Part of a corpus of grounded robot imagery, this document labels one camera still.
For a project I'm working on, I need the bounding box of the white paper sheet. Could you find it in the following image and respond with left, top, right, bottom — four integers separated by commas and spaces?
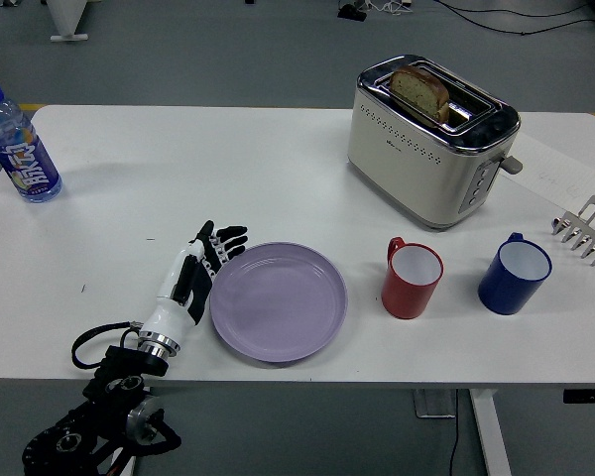
500, 129, 595, 213

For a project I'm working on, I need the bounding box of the black device on floor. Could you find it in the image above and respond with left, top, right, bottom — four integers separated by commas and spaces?
336, 3, 368, 23

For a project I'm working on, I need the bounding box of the brown bread slice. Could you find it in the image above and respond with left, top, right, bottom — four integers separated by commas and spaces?
389, 64, 451, 124

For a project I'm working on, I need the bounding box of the blue mug white inside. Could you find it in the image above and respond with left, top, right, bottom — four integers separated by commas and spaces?
477, 232, 553, 316

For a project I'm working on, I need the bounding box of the black cable under table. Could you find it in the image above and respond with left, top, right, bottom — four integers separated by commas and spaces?
445, 417, 460, 476

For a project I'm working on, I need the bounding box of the blue labelled drink bottle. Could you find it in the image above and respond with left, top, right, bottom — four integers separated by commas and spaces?
0, 80, 63, 204

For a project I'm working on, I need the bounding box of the white stand base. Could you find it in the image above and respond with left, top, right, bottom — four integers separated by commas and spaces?
45, 0, 90, 43

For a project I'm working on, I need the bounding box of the long black floor cable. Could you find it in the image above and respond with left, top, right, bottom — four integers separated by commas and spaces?
433, 0, 595, 37

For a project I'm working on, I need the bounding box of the white tangled floor cable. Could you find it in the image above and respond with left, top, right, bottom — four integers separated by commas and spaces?
365, 0, 414, 15

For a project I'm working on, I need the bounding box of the purple round plate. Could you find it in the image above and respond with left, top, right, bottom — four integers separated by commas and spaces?
208, 241, 349, 364

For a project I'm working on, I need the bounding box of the grey metal floor plate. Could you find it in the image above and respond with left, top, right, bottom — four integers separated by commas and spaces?
410, 389, 458, 420

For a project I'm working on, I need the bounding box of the red mug white inside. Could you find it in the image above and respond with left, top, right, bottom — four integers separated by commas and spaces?
380, 236, 445, 320

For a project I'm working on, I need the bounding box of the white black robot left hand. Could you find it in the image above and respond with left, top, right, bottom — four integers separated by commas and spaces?
139, 220, 250, 344

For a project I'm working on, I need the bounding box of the silver metal toast rack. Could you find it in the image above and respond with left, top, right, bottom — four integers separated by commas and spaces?
549, 194, 595, 269

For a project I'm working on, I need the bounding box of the cream silver toaster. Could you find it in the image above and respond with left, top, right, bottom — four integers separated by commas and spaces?
346, 53, 525, 232

